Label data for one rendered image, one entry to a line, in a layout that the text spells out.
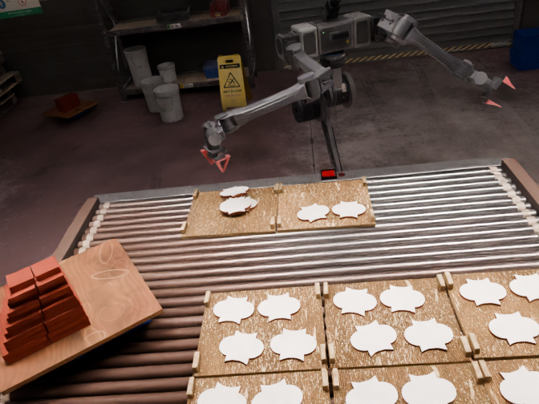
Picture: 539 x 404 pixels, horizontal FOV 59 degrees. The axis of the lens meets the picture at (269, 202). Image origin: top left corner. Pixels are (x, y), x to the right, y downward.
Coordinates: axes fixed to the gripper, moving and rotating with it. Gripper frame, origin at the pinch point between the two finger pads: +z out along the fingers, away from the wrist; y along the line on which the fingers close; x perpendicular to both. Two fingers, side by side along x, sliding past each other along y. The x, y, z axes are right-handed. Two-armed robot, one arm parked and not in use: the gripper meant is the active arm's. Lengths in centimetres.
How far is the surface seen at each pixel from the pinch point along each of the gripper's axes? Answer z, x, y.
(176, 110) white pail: 106, 116, -329
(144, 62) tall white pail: 76, 131, -439
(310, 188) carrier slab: 23.0, 38.9, 13.2
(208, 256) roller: 25.9, -20.8, 19.5
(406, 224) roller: 25, 51, 60
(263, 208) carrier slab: 23.4, 13.4, 10.6
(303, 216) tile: 22.0, 21.4, 29.7
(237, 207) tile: 20.0, 3.3, 5.8
